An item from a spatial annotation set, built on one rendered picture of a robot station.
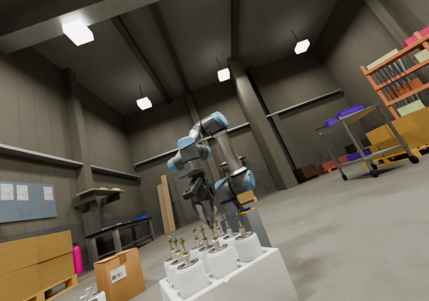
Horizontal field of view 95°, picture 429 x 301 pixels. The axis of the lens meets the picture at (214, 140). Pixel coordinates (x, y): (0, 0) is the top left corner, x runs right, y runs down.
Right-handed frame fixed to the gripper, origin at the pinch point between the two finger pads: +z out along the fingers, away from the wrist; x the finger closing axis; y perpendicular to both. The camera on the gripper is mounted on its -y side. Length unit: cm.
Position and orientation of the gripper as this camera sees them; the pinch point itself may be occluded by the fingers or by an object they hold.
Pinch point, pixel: (209, 222)
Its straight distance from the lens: 80.1
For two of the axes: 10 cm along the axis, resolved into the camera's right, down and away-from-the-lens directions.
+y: 4.2, 1.3, 9.0
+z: 3.4, 9.0, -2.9
